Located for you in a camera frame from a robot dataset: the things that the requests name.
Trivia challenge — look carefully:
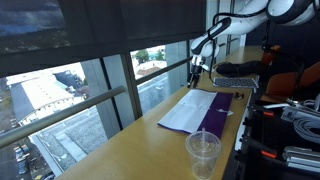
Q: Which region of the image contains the black clamp with orange tip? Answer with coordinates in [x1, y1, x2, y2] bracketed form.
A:
[240, 135, 277, 159]

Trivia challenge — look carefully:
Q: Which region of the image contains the orange chair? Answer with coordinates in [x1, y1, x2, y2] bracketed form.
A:
[260, 45, 320, 103]

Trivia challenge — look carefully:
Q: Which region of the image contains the white power strip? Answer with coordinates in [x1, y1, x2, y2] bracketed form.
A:
[281, 106, 320, 122]

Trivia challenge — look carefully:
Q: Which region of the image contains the black clamp with orange handle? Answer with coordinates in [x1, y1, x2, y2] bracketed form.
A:
[248, 104, 274, 117]

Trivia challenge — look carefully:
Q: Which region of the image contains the metal window handrail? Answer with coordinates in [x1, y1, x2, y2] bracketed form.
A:
[0, 37, 240, 150]

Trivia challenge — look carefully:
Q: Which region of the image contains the clear plastic cup with straw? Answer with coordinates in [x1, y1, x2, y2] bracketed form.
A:
[185, 128, 222, 180]

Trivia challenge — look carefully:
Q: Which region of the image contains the coiled white cable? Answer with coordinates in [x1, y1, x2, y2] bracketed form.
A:
[292, 117, 320, 145]

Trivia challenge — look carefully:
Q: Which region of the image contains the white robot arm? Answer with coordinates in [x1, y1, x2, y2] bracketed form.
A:
[187, 0, 320, 88]

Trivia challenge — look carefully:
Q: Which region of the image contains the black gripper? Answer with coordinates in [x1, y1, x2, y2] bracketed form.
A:
[187, 55, 209, 89]

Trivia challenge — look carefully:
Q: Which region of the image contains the small black binder clip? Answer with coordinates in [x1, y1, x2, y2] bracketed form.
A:
[234, 92, 244, 100]

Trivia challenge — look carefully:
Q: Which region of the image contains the black cloth bag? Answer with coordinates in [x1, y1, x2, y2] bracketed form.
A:
[216, 61, 269, 77]

